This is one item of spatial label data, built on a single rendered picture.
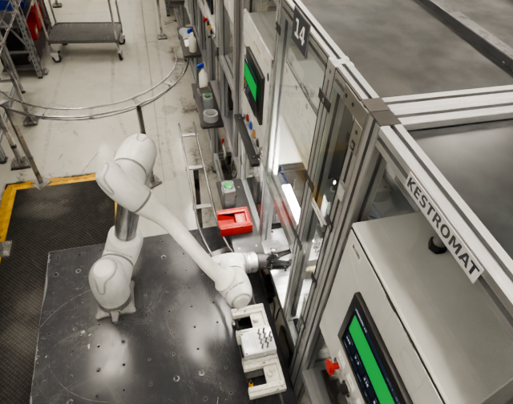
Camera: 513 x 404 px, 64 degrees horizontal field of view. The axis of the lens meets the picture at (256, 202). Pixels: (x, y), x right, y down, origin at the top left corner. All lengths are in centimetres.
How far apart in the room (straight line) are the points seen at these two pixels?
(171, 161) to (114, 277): 208
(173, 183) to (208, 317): 180
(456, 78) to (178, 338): 152
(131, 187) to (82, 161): 254
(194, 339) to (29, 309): 142
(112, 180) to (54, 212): 215
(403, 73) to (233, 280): 94
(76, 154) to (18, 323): 168
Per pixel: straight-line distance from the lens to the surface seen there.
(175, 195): 348
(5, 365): 296
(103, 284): 191
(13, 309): 314
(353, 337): 98
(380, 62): 105
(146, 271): 219
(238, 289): 155
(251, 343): 168
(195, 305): 205
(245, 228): 198
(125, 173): 149
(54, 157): 413
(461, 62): 113
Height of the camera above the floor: 245
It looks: 46 degrees down
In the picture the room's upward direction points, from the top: 4 degrees clockwise
